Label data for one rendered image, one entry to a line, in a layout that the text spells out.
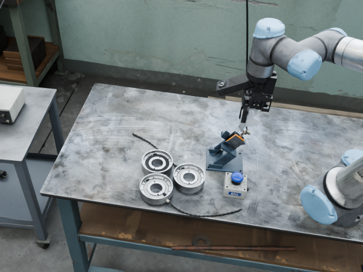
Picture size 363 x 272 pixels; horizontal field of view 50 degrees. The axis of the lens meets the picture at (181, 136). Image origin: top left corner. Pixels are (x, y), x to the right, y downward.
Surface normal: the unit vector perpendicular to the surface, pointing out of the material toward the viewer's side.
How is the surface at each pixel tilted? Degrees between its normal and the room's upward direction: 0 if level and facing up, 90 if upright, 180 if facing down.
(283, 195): 0
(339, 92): 90
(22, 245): 0
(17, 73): 0
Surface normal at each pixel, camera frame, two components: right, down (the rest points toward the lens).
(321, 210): -0.81, 0.45
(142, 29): -0.13, 0.68
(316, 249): 0.07, -0.72
